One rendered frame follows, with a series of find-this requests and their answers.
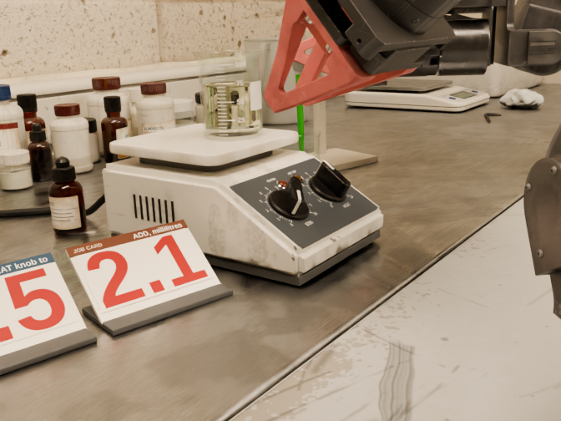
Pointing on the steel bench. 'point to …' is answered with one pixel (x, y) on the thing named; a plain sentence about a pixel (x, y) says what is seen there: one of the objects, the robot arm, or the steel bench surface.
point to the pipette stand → (348, 159)
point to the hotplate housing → (225, 215)
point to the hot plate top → (199, 145)
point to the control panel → (270, 183)
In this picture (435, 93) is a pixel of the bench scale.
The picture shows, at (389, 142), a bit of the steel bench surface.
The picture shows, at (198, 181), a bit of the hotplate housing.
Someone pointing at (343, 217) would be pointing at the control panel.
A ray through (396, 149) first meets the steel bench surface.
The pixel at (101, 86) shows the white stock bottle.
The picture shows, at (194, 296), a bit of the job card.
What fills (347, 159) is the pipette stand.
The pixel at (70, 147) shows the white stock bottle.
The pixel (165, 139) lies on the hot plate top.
